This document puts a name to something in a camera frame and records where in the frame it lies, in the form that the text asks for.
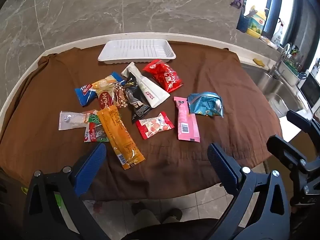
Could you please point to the brown cloth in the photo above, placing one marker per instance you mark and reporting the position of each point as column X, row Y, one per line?
column 225, row 92

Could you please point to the blue and white snack packet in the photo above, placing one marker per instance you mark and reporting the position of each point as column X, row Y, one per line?
column 85, row 93

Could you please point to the clear packet with white snack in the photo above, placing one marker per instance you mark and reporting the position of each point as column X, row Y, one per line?
column 72, row 121

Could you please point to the green and red snack packet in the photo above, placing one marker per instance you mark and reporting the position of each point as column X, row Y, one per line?
column 96, row 133

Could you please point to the long orange snack packet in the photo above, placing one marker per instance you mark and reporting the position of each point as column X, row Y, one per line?
column 120, row 135

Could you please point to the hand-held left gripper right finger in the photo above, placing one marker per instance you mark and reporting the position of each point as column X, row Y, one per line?
column 220, row 165

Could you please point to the white plastic tray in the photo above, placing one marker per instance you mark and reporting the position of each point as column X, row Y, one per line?
column 135, row 48

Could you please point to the steel sink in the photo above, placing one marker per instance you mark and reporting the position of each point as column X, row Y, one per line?
column 280, row 92

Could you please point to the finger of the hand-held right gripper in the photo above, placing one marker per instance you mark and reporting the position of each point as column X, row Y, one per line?
column 285, row 147
column 302, row 121

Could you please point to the clear red-label snack packet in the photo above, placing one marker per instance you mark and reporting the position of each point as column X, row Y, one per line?
column 105, row 97

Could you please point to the red snack bag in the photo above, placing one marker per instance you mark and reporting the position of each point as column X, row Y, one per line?
column 165, row 76

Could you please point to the yellow sponge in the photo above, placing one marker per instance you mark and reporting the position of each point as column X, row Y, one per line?
column 258, row 62

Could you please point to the yellow detergent bottle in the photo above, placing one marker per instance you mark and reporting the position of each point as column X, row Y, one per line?
column 256, row 23

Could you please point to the light blue snack bag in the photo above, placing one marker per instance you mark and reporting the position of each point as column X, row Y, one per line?
column 205, row 105

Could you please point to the blue container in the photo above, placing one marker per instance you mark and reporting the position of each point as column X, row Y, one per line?
column 243, row 23

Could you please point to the metal faucet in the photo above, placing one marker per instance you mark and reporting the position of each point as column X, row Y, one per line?
column 276, row 70

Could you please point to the red-edged strawberry print packet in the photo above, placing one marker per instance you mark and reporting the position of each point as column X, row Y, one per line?
column 153, row 126

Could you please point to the dish rack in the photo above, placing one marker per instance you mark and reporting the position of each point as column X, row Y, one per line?
column 290, row 71

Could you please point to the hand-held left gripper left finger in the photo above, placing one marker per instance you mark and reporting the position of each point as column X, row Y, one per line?
column 92, row 165

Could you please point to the white spray bottle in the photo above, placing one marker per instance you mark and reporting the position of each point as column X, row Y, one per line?
column 278, row 36

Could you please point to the black snack packet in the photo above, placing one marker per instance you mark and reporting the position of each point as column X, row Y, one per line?
column 138, row 105

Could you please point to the person's legs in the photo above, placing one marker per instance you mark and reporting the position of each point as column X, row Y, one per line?
column 147, row 217

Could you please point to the red patterned candy packet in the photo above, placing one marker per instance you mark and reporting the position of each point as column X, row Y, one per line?
column 121, row 96

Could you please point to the pink snack packet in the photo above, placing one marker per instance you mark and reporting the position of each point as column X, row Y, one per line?
column 187, row 122

